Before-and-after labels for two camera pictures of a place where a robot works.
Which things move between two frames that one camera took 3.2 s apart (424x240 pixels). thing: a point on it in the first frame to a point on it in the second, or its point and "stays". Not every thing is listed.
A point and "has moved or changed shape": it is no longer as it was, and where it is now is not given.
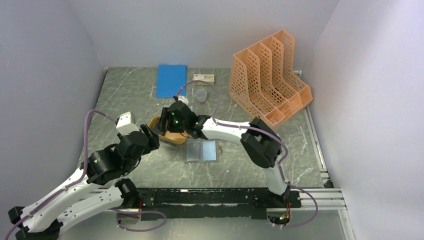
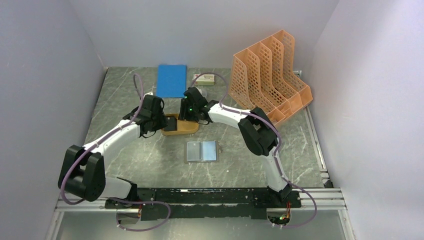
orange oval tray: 177,138 has moved or changed shape
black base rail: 212,203 stays
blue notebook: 170,79 stays
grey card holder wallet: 204,151 stays
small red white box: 207,78 stays
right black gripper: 166,114 to 183,114
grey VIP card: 193,151 stays
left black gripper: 153,142 to 162,122
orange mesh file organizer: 262,80 stays
